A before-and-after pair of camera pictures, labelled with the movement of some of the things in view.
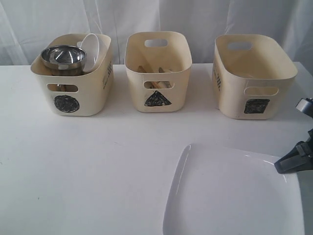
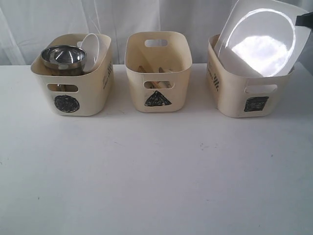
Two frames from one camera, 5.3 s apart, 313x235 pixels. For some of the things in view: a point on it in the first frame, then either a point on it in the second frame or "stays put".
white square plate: (218, 191) to (262, 36)
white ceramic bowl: (90, 44) stays put
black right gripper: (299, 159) to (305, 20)
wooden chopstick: (141, 69) stays put
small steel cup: (61, 86) stays put
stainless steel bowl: (63, 57) stays put
